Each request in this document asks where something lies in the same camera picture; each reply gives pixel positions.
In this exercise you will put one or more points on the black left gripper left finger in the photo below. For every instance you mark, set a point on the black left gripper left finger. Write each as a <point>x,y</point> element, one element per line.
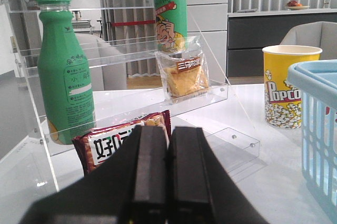
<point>129,187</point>

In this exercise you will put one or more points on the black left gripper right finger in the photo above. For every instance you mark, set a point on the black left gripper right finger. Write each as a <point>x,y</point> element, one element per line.
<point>200,190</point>

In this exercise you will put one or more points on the packaged bread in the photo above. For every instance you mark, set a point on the packaged bread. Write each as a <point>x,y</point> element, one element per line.
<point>183,67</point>

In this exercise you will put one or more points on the light blue plastic basket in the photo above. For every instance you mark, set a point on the light blue plastic basket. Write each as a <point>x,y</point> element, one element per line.
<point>317,82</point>

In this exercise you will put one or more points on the red snack bag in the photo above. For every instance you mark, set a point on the red snack bag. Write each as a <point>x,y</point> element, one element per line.
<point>97,145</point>

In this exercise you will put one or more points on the green bottle with cap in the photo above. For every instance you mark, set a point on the green bottle with cap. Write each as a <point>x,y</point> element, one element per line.
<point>64,75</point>

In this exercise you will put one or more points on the clear acrylic display shelf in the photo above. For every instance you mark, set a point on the clear acrylic display shelf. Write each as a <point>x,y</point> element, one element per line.
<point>216,110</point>

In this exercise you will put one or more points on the dark kitchen counter cabinet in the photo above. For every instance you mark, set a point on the dark kitchen counter cabinet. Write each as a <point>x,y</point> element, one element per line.
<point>248,33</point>

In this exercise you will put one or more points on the green cartoon label bottle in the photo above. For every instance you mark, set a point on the green cartoon label bottle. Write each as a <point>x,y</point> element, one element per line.
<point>171,25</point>

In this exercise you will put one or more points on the white refrigerator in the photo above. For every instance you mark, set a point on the white refrigerator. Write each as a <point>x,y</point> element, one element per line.
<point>208,18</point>

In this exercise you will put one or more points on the grey armchair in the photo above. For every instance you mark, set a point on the grey armchair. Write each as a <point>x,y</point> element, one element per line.
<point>317,34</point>

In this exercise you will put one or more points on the plate with fruit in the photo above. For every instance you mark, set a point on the plate with fruit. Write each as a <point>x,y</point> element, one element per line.
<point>294,5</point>

